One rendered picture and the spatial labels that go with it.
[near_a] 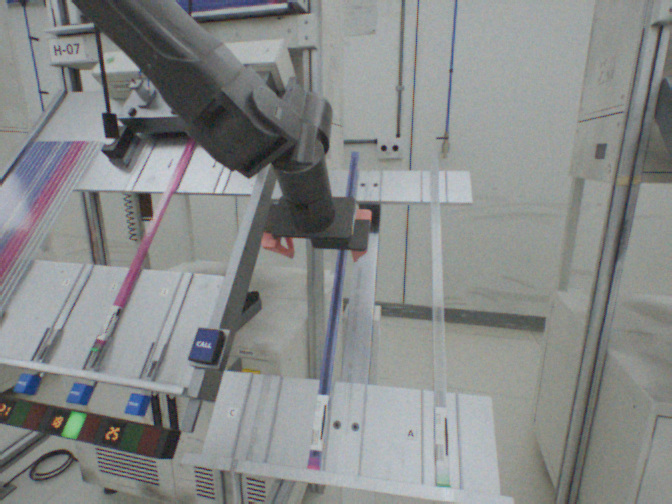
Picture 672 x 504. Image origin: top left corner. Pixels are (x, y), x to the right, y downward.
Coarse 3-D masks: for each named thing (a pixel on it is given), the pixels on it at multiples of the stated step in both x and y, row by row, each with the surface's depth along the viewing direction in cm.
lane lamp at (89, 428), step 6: (90, 420) 59; (96, 420) 58; (84, 426) 58; (90, 426) 58; (96, 426) 58; (84, 432) 58; (90, 432) 58; (78, 438) 58; (84, 438) 57; (90, 438) 57
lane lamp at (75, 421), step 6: (72, 414) 60; (78, 414) 59; (84, 414) 59; (72, 420) 59; (78, 420) 59; (66, 426) 59; (72, 426) 59; (78, 426) 58; (66, 432) 58; (72, 432) 58; (78, 432) 58
